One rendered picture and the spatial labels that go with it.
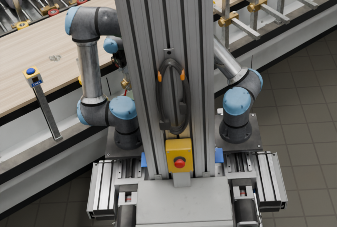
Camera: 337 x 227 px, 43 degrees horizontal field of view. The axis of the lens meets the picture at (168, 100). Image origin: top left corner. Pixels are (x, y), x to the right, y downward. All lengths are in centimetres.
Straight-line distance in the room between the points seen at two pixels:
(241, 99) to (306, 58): 228
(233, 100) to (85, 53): 65
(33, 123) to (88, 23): 114
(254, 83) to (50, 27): 166
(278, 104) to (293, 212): 99
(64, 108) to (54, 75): 22
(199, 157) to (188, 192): 15
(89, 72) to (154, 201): 62
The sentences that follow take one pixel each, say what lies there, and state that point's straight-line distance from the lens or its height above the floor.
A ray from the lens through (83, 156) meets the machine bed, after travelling 314.
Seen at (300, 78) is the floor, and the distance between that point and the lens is 390.
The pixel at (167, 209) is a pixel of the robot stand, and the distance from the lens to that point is 159.
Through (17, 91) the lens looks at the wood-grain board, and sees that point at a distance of 270.
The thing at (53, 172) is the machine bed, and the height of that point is 21.
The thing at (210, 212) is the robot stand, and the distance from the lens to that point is 158.
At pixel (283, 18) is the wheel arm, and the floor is 96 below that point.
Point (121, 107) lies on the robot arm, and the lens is 188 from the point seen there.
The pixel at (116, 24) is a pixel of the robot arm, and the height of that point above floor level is 161.
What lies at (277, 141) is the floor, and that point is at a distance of 338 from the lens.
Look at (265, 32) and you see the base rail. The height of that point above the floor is 70.
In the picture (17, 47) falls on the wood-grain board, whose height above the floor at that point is 90.
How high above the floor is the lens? 259
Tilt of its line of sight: 45 degrees down
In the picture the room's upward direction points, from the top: 7 degrees counter-clockwise
